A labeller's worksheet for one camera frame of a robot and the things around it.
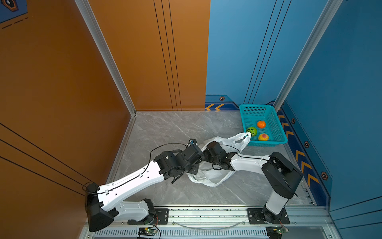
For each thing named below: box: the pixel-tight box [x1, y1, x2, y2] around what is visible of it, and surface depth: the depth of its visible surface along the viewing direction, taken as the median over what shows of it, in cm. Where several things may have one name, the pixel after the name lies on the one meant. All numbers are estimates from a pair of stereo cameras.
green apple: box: [246, 126, 258, 137], surface depth 103 cm
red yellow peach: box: [258, 133, 269, 142], surface depth 101 cm
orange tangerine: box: [257, 119, 267, 129], surface depth 110 cm
